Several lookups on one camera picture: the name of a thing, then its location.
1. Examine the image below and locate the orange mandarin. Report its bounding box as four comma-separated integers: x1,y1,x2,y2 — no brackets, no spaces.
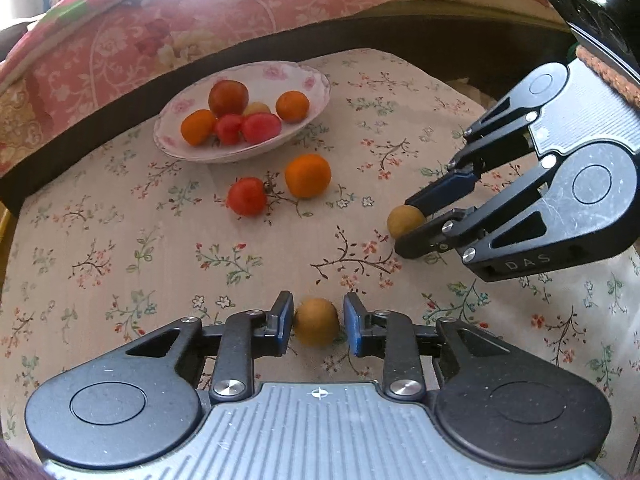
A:
180,109,218,147
275,90,310,124
284,154,332,199

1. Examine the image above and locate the white floral plate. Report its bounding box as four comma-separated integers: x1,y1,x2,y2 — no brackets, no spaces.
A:
152,61,331,164

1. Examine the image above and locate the floral tablecloth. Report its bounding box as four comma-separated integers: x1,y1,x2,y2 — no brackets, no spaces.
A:
0,47,640,480

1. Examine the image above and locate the maroon fuzzy garment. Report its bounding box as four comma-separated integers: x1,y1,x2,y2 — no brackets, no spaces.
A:
0,440,48,480

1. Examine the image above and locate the red cherry tomato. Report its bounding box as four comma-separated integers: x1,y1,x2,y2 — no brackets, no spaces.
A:
241,113,282,144
215,114,245,146
226,177,268,217

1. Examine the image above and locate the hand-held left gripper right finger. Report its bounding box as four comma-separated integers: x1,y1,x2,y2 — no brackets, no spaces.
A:
342,292,508,403

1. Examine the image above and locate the dark bed frame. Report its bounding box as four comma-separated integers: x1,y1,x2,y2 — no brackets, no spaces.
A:
0,0,576,211

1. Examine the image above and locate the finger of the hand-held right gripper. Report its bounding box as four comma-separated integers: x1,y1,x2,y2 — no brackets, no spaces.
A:
395,156,576,282
407,87,538,216

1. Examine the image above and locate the pink floral quilt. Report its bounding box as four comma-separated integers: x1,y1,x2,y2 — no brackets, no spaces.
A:
0,0,556,173

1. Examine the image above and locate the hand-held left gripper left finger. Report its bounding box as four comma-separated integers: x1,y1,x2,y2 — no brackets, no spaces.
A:
125,290,295,403

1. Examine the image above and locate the large red tomato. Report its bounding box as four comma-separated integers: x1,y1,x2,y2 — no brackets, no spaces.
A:
208,80,249,117

